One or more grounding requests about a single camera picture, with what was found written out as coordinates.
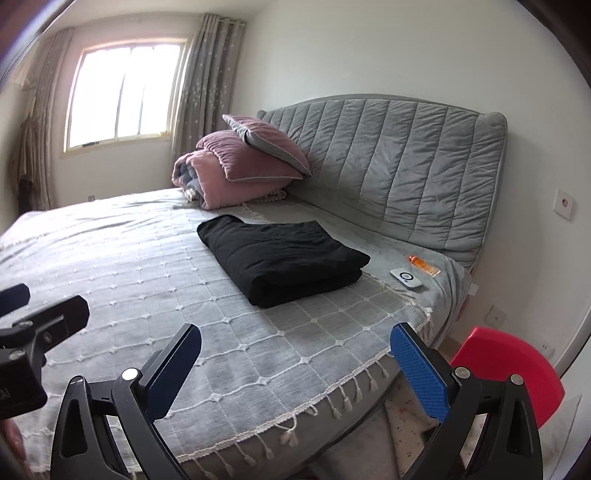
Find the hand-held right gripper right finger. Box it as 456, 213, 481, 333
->
390, 322, 543, 480

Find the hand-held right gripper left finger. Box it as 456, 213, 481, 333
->
50, 323, 202, 480

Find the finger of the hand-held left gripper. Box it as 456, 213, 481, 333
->
0, 294, 91, 368
0, 283, 31, 317

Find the black coat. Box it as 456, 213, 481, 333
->
197, 215, 371, 309

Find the person's left hand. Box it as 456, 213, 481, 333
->
0, 419, 26, 462

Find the pink floral bed sheet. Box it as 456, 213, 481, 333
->
383, 392, 490, 480

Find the red plastic stool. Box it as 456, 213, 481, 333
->
450, 326, 565, 430

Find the white flat device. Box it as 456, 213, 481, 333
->
390, 268, 424, 293

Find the grey quilted bed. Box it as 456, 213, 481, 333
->
0, 187, 433, 472

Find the orange tube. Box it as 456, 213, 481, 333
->
407, 255, 442, 278

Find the grey patterned curtain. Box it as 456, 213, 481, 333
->
25, 30, 75, 210
170, 14, 245, 189

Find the pink and blue folded quilt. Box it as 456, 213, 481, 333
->
172, 152, 293, 210

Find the grey padded headboard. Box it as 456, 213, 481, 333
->
255, 95, 508, 271

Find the pink velvet pillow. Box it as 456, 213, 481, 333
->
196, 130, 303, 182

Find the window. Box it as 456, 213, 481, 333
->
64, 39, 190, 154

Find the pink and grey pillow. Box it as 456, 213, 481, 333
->
222, 114, 313, 177

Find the white round-hole wall outlet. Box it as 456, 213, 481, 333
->
553, 188, 578, 217

